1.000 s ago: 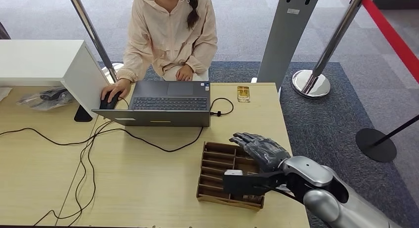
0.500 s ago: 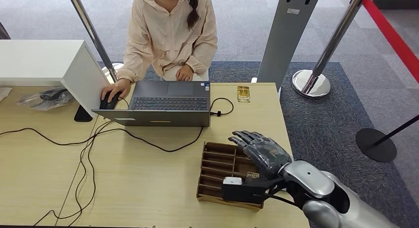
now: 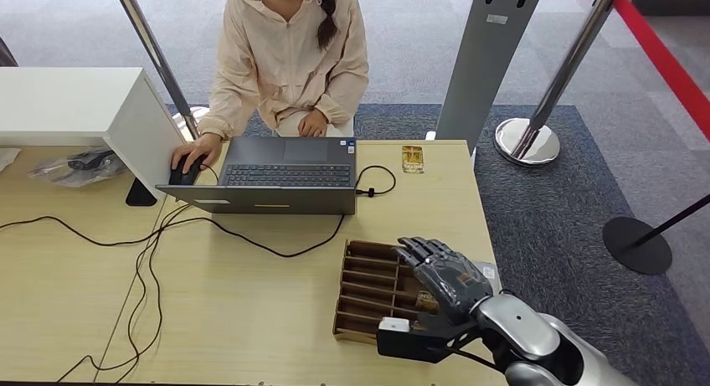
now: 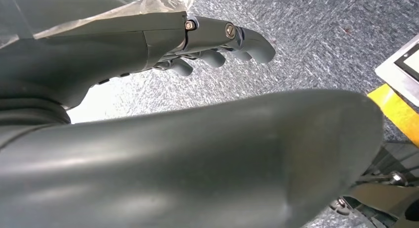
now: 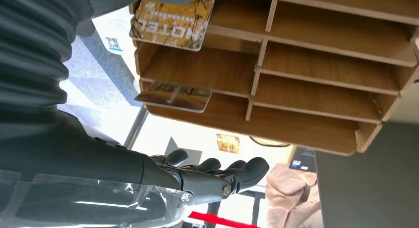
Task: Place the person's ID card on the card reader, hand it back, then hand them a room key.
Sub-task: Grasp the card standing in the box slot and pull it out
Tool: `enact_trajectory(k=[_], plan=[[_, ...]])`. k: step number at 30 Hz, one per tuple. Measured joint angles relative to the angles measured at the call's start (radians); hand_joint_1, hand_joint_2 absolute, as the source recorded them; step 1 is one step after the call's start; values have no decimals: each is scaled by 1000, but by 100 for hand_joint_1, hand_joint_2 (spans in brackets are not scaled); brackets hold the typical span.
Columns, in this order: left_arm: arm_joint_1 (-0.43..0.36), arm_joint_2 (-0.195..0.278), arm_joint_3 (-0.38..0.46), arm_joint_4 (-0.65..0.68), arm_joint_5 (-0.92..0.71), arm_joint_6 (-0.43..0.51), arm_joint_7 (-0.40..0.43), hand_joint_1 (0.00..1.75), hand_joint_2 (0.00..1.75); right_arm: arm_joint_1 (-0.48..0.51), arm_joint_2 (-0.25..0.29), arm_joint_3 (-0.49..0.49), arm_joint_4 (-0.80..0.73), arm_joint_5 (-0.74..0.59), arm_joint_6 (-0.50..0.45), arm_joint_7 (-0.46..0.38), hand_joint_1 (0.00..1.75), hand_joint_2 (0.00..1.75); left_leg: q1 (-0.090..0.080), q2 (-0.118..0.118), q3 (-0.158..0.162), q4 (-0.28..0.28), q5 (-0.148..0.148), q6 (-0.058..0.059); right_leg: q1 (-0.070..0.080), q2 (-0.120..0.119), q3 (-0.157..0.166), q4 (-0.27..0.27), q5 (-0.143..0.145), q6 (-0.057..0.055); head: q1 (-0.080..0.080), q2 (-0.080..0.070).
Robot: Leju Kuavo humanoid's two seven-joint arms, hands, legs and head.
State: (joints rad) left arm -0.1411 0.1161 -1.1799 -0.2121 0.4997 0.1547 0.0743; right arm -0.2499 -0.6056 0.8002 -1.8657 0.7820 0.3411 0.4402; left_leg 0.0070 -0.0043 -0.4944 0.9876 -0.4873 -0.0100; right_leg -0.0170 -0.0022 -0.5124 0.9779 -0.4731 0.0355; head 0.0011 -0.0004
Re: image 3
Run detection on wide red barrier belt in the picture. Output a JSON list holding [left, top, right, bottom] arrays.
[[610, 0, 710, 142]]

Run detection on black stanchion with flat base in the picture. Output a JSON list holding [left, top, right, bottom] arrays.
[[603, 192, 710, 276]]

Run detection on black stand foot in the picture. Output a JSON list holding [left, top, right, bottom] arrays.
[[126, 177, 158, 208]]

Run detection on person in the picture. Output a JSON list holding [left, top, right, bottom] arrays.
[[170, 0, 371, 176]]

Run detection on grey kiosk stand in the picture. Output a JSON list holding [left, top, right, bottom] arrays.
[[434, 0, 566, 156]]

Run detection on short black looped cable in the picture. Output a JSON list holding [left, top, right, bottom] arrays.
[[354, 164, 397, 198]]

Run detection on dark display plinth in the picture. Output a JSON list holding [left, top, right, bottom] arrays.
[[622, 0, 710, 18]]

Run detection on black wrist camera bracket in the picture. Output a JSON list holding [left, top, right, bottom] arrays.
[[376, 322, 484, 365]]

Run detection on black looping cable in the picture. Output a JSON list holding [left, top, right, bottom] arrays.
[[55, 227, 167, 384], [91, 204, 193, 373]]

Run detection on black computer mouse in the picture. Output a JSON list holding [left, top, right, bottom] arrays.
[[168, 154, 206, 186]]

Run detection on brown cardboard card organizer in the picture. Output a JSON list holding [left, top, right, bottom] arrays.
[[332, 239, 445, 346]]

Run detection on gold printed card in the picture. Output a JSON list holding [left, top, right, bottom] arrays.
[[402, 145, 425, 175]]

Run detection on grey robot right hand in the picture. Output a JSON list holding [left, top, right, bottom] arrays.
[[394, 236, 495, 327]]

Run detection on person's left hand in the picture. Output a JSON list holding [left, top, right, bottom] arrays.
[[297, 108, 329, 138]]

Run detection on person's right hand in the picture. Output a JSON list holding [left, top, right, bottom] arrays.
[[170, 132, 224, 174]]

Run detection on white card reader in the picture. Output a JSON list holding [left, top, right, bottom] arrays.
[[474, 260, 504, 296]]

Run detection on clear plastic bag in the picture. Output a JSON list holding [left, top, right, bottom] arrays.
[[28, 147, 127, 188]]

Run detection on dark grey laptop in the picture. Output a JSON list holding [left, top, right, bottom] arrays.
[[157, 136, 358, 215]]

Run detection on white crumpled plastic sheet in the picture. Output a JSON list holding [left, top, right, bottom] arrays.
[[0, 147, 23, 174]]

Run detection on chrome stanchion with round base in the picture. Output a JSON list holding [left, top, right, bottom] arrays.
[[109, 0, 209, 142], [493, 0, 627, 167]]

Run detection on dark grey chair edge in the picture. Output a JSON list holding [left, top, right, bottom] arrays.
[[0, 35, 20, 69]]

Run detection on long black power cable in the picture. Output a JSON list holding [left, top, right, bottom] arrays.
[[0, 213, 346, 259]]

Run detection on white box shelf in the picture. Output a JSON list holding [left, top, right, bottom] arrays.
[[0, 67, 187, 200]]

